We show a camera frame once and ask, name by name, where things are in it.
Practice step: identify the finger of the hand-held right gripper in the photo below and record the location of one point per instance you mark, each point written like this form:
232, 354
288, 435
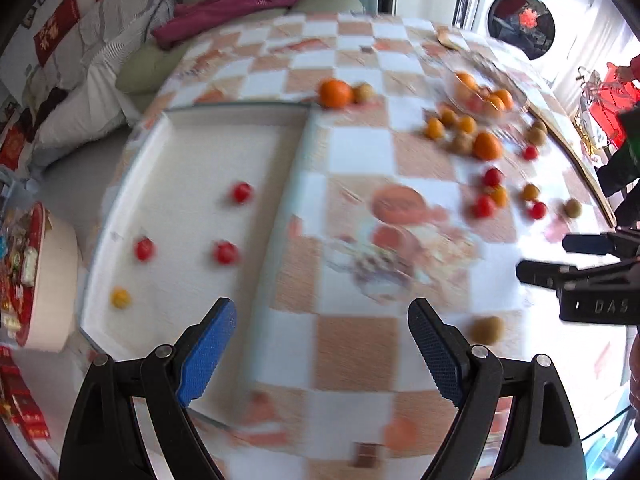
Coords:
585, 244
542, 273

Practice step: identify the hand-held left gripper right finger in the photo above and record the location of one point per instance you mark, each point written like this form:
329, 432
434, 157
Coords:
439, 357

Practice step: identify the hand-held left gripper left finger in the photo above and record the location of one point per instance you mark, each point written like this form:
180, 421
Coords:
210, 355

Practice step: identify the white rectangular tray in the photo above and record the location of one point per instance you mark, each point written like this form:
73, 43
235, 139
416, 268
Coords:
200, 160

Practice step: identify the brown longan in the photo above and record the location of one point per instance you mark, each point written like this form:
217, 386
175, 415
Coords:
462, 144
363, 93
536, 137
573, 208
486, 330
540, 124

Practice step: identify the red cherry tomato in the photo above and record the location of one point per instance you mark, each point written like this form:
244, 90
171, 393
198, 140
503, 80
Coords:
483, 206
538, 210
493, 177
225, 252
242, 192
530, 152
143, 249

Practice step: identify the small orange kumquat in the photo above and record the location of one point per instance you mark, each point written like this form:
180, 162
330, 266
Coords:
500, 195
530, 191
467, 124
434, 129
448, 117

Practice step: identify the yellow cherry tomato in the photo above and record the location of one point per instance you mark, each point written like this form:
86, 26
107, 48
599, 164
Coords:
120, 298

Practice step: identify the orange mandarin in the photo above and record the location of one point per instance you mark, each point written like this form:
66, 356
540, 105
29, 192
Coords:
466, 81
335, 93
502, 98
487, 146

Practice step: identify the red bag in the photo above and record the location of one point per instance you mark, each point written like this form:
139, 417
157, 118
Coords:
612, 100

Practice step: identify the round cream snack box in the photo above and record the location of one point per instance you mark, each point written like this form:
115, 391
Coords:
55, 285

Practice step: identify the clear glass bowl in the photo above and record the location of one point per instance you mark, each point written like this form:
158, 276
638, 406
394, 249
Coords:
460, 105

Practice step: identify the red packets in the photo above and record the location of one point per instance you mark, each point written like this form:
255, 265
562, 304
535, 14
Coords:
22, 400

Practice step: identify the checkered tablecloth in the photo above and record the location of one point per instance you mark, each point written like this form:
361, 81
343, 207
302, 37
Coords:
350, 160

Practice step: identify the tan flat object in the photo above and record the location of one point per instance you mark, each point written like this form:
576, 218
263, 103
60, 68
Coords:
450, 39

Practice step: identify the grey striped blanket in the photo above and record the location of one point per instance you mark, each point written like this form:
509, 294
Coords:
100, 60

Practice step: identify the purple cloth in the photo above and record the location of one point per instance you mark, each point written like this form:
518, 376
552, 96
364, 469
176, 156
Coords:
225, 10

